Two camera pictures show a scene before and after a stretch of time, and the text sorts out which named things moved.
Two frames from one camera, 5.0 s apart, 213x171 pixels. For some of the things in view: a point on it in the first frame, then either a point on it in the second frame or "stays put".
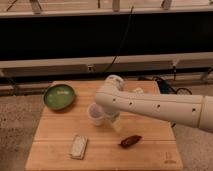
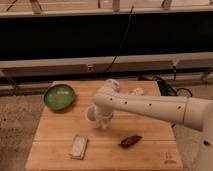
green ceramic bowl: [59, 97] stays put
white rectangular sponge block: [78, 147] stays put
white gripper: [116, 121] to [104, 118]
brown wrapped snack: [129, 141] stays put
